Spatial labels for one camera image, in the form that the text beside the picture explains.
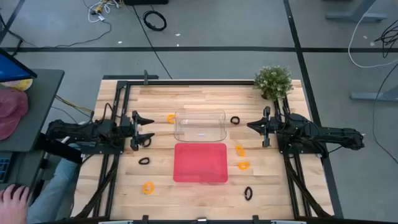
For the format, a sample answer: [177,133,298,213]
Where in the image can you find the small green potted plant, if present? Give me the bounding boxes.
[253,64,294,102]

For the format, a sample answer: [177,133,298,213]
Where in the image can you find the coiled black cable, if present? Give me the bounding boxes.
[142,10,168,32]

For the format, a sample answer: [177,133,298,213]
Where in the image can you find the person's leg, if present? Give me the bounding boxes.
[26,157,80,224]

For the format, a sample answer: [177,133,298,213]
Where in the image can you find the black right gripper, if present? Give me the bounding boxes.
[246,106,279,148]

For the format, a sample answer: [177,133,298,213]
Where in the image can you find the grey desk foot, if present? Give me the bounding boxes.
[325,0,388,22]
[349,84,398,102]

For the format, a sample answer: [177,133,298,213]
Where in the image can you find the white floor cable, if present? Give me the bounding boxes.
[347,12,398,68]

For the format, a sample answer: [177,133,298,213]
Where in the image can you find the black aluminium table frame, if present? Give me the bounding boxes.
[71,79,335,219]

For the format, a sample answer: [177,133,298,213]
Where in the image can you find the black keyboard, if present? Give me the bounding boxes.
[0,156,13,184]

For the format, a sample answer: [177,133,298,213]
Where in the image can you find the white and yellow cable bundle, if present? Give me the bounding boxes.
[82,0,123,24]

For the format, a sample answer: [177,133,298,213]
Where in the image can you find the black chair armrest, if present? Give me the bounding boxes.
[35,133,83,165]

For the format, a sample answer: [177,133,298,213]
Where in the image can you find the black cable bundle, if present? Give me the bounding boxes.
[374,18,398,59]

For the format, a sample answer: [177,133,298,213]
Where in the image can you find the pink hat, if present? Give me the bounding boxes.
[0,87,29,141]

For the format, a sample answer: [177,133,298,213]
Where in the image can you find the dark grey desk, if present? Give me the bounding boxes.
[0,68,65,153]

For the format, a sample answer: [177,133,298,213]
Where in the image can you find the curved black floor cable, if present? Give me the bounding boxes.
[372,62,398,165]

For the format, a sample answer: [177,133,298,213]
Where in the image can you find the yellow round object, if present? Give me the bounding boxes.
[1,78,34,91]

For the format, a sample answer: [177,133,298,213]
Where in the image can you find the yellow and black wires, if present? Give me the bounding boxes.
[51,95,95,124]

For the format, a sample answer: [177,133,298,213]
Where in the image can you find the thin black floor cable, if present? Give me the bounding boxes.
[0,12,113,57]

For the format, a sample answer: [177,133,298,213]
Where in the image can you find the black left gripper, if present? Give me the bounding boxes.
[119,110,155,152]

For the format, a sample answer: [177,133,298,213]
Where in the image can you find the computer monitor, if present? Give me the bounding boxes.
[0,48,38,83]

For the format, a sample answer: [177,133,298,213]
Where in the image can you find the long black floor cable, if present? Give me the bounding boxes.
[132,4,174,80]

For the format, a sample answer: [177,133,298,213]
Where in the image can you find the pink plastic bin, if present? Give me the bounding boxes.
[173,142,229,184]

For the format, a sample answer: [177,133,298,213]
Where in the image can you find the person's hand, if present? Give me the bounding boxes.
[0,184,30,224]

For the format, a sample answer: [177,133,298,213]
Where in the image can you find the clear plastic bin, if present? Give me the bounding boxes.
[173,108,228,142]

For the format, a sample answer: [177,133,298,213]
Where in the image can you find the black box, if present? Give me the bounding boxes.
[123,0,169,6]

